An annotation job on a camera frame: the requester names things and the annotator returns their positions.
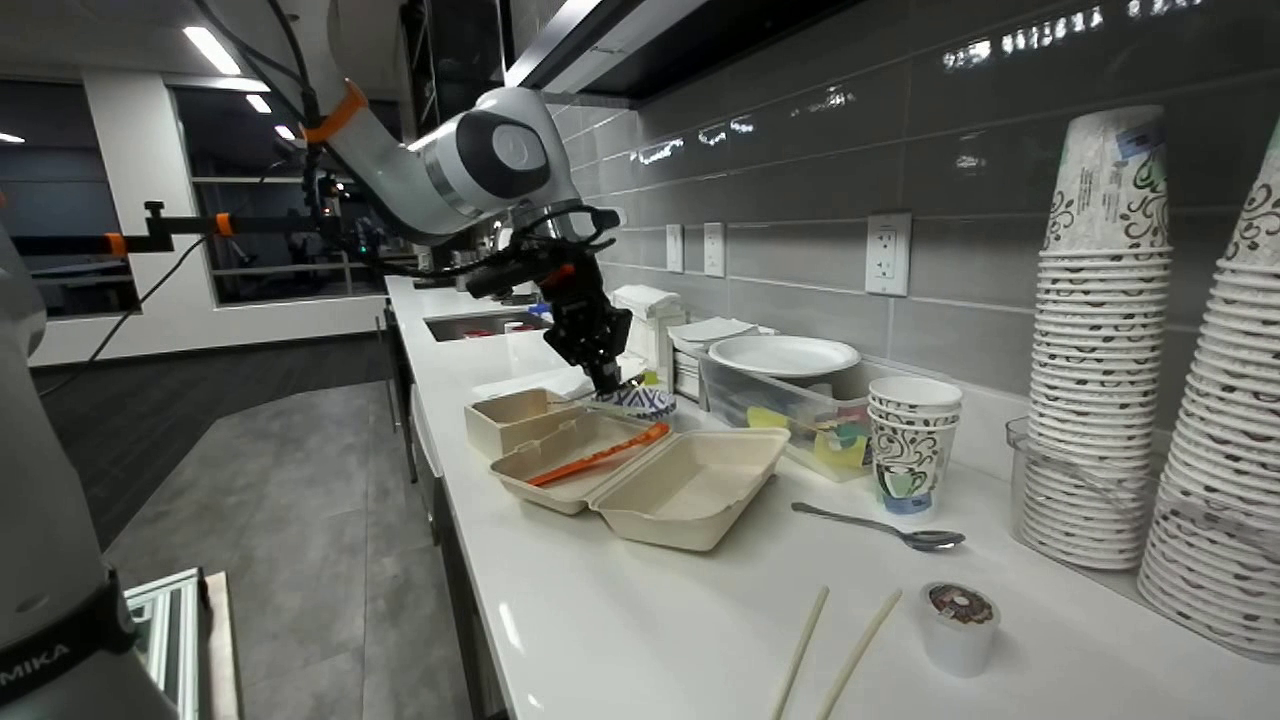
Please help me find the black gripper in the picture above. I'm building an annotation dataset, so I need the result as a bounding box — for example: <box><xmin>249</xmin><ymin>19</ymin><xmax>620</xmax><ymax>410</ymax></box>
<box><xmin>533</xmin><ymin>253</ymin><xmax>636</xmax><ymax>401</ymax></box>

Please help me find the metal spoon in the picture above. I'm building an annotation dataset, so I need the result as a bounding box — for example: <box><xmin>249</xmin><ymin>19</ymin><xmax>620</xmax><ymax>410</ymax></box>
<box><xmin>789</xmin><ymin>495</ymin><xmax>966</xmax><ymax>556</ymax></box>

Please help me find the open beige take-away container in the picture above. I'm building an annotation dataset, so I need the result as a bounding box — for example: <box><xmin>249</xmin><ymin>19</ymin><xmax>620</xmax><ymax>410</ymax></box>
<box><xmin>487</xmin><ymin>410</ymin><xmax>793</xmax><ymax>556</ymax></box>

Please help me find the blue patterned bowl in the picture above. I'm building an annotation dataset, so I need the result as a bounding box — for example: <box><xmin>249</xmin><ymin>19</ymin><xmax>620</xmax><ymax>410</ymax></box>
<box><xmin>589</xmin><ymin>378</ymin><xmax>680</xmax><ymax>422</ymax></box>

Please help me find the white dispenser jug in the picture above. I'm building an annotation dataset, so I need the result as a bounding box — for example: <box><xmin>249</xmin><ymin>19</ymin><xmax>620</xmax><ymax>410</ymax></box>
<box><xmin>606</xmin><ymin>278</ymin><xmax>683</xmax><ymax>392</ymax></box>

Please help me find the orange plastic utensil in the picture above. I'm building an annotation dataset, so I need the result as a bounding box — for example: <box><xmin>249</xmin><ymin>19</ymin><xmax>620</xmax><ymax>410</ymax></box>
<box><xmin>518</xmin><ymin>421</ymin><xmax>677</xmax><ymax>492</ymax></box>

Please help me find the white lidded tub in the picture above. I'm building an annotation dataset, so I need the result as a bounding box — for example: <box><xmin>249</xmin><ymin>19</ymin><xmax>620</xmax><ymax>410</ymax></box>
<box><xmin>664</xmin><ymin>315</ymin><xmax>776</xmax><ymax>403</ymax></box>

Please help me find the small beige paper tray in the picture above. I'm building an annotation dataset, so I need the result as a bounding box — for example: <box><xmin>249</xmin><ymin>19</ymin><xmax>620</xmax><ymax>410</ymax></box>
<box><xmin>461</xmin><ymin>383</ymin><xmax>591</xmax><ymax>461</ymax></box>

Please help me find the counter sink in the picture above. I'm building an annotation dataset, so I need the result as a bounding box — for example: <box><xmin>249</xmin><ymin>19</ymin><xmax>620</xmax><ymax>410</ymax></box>
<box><xmin>418</xmin><ymin>308</ymin><xmax>550</xmax><ymax>346</ymax></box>

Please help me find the white plate stack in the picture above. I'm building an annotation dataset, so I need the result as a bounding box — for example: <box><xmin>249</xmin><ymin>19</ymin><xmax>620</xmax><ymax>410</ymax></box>
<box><xmin>704</xmin><ymin>330</ymin><xmax>863</xmax><ymax>388</ymax></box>

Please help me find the clear plastic storage box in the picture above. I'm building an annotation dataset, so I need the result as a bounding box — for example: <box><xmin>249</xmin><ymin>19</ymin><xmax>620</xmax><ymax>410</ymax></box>
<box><xmin>697</xmin><ymin>355</ymin><xmax>874</xmax><ymax>486</ymax></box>

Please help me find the single patterned paper cup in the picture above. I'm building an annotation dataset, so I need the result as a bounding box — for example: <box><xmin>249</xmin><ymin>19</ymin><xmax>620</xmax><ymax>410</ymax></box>
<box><xmin>863</xmin><ymin>371</ymin><xmax>962</xmax><ymax>519</ymax></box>

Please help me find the pale wooden chopstick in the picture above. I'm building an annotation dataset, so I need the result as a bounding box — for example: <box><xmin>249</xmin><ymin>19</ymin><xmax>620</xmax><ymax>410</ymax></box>
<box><xmin>768</xmin><ymin>583</ymin><xmax>832</xmax><ymax>720</ymax></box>
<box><xmin>812</xmin><ymin>589</ymin><xmax>905</xmax><ymax>720</ymax></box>

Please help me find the white coffee pod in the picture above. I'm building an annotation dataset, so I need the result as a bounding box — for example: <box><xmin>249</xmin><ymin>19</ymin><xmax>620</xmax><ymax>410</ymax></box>
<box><xmin>917</xmin><ymin>580</ymin><xmax>999</xmax><ymax>681</ymax></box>

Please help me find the tall patterned paper cup stack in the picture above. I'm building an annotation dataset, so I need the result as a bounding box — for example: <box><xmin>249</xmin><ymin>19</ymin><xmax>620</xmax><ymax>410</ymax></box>
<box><xmin>1011</xmin><ymin>101</ymin><xmax>1175</xmax><ymax>576</ymax></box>

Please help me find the ceiling light panel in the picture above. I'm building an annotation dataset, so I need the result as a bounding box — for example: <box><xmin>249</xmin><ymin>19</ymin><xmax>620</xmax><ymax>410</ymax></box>
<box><xmin>177</xmin><ymin>19</ymin><xmax>249</xmax><ymax>79</ymax></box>

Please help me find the wide patterned paper cup stack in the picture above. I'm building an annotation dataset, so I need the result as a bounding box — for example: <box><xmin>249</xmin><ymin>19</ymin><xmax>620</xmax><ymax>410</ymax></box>
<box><xmin>1133</xmin><ymin>114</ymin><xmax>1280</xmax><ymax>664</ymax></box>

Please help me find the black gripper cable bundle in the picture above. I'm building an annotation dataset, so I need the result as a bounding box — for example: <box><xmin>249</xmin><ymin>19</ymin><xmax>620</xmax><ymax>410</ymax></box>
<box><xmin>313</xmin><ymin>132</ymin><xmax>627</xmax><ymax>291</ymax></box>

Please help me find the white wall outlet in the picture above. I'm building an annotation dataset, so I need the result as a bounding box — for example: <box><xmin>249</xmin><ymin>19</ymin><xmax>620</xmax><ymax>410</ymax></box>
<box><xmin>861</xmin><ymin>210</ymin><xmax>917</xmax><ymax>298</ymax></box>

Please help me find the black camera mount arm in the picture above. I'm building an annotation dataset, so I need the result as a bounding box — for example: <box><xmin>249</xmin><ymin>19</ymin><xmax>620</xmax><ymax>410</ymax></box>
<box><xmin>96</xmin><ymin>194</ymin><xmax>245</xmax><ymax>265</ymax></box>

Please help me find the metal frame cart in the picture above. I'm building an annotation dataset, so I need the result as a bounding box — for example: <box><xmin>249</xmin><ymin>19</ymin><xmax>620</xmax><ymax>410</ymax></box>
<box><xmin>123</xmin><ymin>565</ymin><xmax>249</xmax><ymax>720</ymax></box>

